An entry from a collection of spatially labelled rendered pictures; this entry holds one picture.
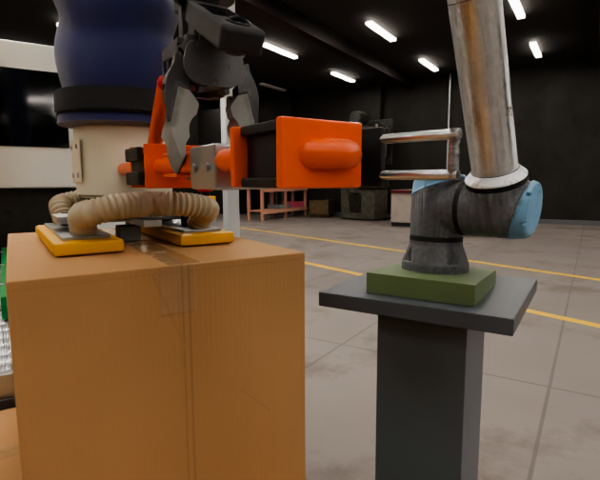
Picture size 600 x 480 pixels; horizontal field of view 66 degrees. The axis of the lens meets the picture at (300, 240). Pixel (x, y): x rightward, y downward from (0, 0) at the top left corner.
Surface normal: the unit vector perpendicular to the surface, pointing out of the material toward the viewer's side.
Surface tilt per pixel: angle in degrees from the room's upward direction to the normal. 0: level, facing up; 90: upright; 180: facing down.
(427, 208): 88
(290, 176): 90
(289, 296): 90
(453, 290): 90
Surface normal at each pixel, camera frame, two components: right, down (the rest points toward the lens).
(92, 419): 0.53, 0.10
